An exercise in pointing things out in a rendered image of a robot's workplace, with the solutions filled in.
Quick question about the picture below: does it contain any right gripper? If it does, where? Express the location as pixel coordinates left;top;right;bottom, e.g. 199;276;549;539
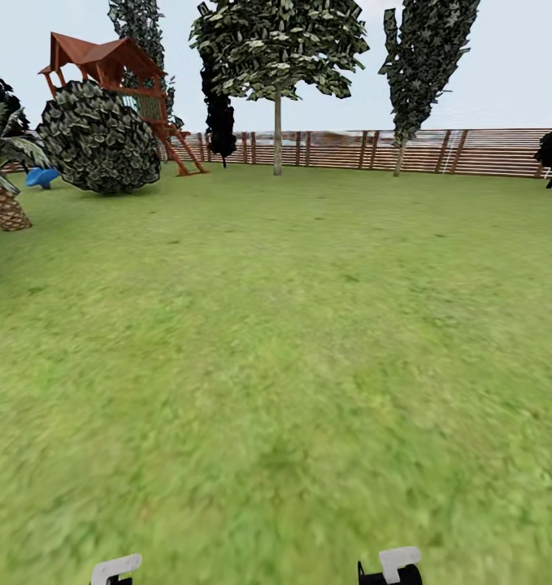
358;561;423;585

